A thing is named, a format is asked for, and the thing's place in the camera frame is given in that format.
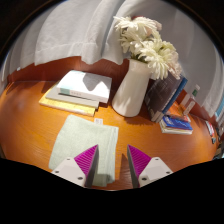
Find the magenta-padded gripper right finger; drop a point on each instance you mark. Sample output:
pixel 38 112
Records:
pixel 155 170

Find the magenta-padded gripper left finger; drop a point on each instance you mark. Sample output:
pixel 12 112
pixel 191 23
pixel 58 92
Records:
pixel 68 170

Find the pale green towel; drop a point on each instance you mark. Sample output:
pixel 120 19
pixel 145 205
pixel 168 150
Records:
pixel 80 136

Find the blue flat book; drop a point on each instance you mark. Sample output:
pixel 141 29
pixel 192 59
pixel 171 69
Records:
pixel 176 123

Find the red book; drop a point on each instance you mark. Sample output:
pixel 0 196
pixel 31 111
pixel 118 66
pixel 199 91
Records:
pixel 210 128

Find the grey flat book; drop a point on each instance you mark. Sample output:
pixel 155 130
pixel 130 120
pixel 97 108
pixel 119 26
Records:
pixel 66 99

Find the dark grey standing book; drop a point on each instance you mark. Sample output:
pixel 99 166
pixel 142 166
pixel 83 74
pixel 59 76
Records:
pixel 161 95

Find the clear plastic bottle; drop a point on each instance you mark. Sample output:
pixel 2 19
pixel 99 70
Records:
pixel 190 101

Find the blue standing book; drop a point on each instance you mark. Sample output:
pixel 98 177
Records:
pixel 178 91

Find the white ceramic vase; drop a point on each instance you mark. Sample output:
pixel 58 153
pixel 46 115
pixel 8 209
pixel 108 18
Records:
pixel 131 90

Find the thick white book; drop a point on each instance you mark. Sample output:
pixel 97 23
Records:
pixel 85 85

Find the white flower bouquet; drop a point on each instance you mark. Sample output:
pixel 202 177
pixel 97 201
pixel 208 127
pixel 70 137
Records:
pixel 150 46

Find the white curtain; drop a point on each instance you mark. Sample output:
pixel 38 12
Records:
pixel 66 30

